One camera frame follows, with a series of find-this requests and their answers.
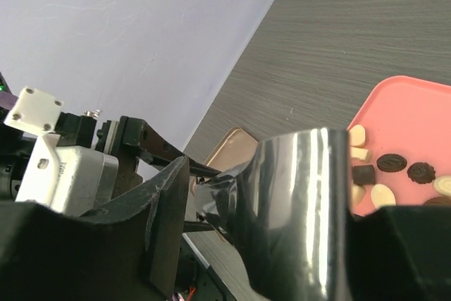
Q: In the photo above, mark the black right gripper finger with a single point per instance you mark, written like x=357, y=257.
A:
x=196, y=226

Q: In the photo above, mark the metal tongs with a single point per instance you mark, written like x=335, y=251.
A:
x=287, y=213

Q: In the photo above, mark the brown leaf chocolate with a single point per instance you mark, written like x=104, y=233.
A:
x=438, y=201

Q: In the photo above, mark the dark leaf chocolate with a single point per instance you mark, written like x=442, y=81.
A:
x=391, y=163

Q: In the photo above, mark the white bar chocolate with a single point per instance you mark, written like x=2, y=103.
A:
x=360, y=154

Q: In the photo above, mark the dark swirl chocolate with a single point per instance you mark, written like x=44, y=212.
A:
x=421, y=173

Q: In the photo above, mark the white heart chocolate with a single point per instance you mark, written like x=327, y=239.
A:
x=358, y=193

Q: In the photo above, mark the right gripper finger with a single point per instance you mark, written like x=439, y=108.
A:
x=400, y=253
x=127, y=249

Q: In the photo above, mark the white oval chocolate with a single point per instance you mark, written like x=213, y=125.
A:
x=382, y=195

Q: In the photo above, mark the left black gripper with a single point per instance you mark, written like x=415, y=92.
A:
x=116, y=146

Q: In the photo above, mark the white teardrop chocolate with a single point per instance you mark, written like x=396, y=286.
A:
x=357, y=135

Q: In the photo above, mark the dark square chocolate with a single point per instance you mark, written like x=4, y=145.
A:
x=364, y=175

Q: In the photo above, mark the pink plastic tray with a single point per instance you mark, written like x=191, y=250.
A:
x=410, y=117

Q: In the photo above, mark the rose gold tin lid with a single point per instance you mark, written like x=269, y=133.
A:
x=236, y=149

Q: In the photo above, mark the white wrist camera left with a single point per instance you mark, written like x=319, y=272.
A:
x=36, y=112

